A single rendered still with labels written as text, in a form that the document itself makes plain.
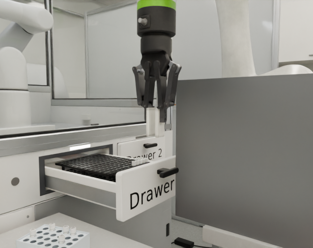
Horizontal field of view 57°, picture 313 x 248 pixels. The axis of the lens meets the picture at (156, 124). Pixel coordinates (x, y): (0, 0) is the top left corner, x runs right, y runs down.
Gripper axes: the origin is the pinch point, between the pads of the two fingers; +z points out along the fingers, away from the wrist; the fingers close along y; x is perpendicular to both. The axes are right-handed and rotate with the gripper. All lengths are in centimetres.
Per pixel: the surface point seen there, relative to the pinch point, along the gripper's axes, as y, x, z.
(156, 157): -30, 42, 19
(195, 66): -75, 160, -33
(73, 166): -25.2, -4.8, 13.6
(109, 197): -6.1, -9.7, 17.4
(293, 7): -33, 322, -115
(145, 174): -0.7, -2.9, 12.5
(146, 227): -31, 38, 49
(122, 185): -0.8, -11.0, 13.1
